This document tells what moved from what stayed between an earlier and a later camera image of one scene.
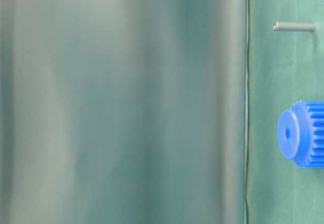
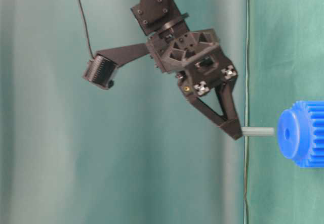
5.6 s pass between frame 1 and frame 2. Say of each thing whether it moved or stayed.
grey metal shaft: moved
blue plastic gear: stayed
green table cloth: stayed
